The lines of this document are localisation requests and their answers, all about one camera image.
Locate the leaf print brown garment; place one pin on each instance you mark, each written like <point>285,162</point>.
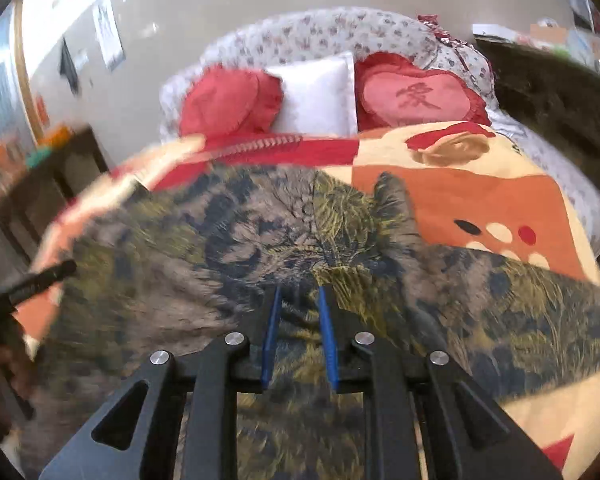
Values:
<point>180,260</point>

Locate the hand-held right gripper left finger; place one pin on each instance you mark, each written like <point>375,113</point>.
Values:
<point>269,345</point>

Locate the floral upholstered headboard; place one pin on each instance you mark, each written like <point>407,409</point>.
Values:
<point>330,30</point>

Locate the red silver decoration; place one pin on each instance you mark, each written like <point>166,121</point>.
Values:
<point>442,32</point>

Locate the dark wooden nightstand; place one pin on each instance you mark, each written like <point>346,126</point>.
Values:
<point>30,195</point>

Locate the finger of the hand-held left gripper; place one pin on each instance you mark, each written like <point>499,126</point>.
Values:
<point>40,280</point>

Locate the plain red heart pillow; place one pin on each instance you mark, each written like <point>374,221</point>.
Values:
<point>225,100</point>

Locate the white wall poster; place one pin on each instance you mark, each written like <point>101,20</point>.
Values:
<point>108,35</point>

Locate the black wall hanging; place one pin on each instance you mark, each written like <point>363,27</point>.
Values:
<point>69,67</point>

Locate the orange yellow printed blanket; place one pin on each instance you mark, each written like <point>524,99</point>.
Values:
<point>480,200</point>

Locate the dark speckled cabinet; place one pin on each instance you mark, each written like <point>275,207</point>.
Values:
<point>555,95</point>

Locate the round wooden frame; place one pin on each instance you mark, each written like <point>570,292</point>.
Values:
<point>27,80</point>

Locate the clutter of colourful boxes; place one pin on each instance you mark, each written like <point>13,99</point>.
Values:
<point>570,40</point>

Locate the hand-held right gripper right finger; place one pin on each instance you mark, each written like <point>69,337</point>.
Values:
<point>330,345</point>

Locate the red heart pillow with character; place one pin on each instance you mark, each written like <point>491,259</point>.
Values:
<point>415,95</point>

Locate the white pillow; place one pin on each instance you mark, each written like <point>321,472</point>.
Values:
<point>315,95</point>

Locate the green orange toy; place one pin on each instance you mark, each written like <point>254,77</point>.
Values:
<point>50,147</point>

